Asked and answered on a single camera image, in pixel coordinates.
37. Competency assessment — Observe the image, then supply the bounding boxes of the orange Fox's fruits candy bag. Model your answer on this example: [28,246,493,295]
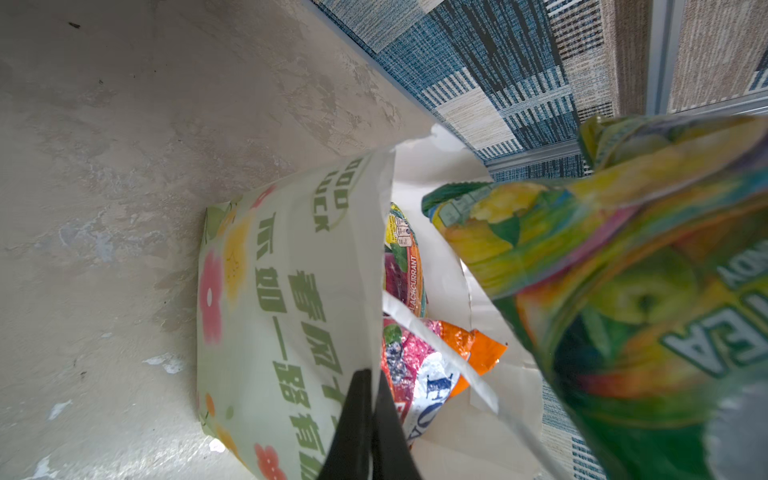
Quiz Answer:
[384,202,428,318]

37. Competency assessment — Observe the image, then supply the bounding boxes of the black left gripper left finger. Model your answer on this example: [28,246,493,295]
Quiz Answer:
[317,369,373,480]

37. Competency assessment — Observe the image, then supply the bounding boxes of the green Fox's spring tea bag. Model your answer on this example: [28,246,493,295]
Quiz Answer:
[422,115,767,479]

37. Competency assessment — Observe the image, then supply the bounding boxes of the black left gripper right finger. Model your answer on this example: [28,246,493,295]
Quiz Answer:
[371,371,422,480]

